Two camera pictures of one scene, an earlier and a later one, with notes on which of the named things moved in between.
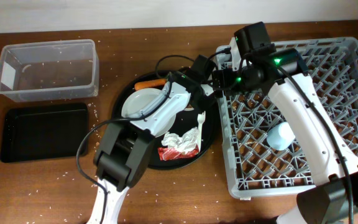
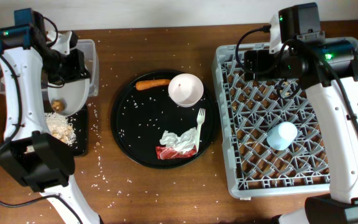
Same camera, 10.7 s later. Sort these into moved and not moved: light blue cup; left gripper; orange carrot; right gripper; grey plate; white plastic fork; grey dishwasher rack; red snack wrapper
Moved: right gripper; grey plate; left gripper
Not moved: grey dishwasher rack; red snack wrapper; white plastic fork; light blue cup; orange carrot
